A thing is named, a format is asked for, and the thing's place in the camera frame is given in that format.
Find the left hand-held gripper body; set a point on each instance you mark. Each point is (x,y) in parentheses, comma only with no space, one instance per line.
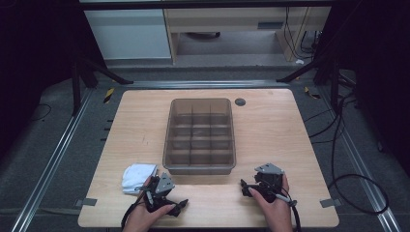
(165,184)

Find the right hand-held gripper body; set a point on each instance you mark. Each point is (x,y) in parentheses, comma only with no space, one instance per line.
(269,180)

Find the white cloth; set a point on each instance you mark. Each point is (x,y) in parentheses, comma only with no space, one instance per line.
(137,175)

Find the person's left hand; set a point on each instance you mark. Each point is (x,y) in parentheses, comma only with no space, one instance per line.
(140,219)

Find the person's right hand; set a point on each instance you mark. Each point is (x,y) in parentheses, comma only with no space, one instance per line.
(277,216)

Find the grey transparent divided organizer box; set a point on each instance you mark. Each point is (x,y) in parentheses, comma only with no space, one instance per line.
(199,167)

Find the grey tape piece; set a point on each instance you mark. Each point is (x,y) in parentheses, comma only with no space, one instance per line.
(330,203)
(87,202)

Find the grey round table grommet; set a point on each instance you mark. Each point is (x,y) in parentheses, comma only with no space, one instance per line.
(240,102)

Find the yellow and black tape strip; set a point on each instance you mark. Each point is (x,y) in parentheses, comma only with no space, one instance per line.
(309,92)
(109,95)

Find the black metal stand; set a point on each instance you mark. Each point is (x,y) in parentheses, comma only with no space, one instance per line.
(76,90)
(335,87)

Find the small white floor object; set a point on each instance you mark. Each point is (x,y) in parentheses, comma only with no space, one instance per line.
(299,61)

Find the white cabinet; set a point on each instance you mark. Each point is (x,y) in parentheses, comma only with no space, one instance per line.
(129,35)

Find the dark curtain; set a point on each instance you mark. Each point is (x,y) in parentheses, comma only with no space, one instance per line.
(32,48)
(380,64)

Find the light wooden desk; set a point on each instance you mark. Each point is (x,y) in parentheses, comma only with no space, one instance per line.
(225,19)

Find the metal floor rail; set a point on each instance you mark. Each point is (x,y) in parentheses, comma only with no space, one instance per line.
(51,164)
(357,164)

